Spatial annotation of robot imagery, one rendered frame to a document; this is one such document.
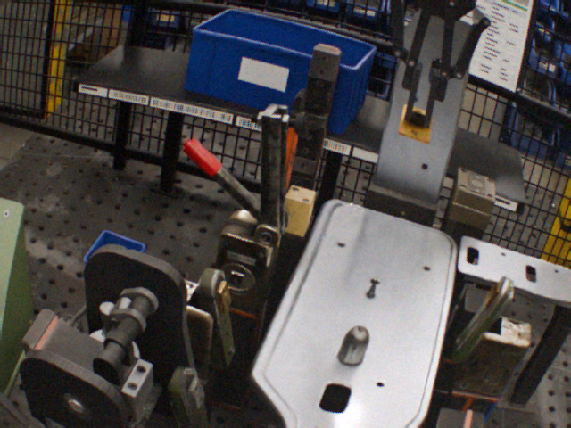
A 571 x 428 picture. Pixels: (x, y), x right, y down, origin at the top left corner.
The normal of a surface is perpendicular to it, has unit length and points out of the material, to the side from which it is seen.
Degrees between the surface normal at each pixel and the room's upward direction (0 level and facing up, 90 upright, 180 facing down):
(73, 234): 0
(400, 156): 90
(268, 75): 90
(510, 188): 0
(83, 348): 0
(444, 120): 90
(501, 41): 90
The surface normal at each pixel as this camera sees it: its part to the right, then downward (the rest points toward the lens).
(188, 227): 0.16, -0.81
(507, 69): -0.25, 0.51
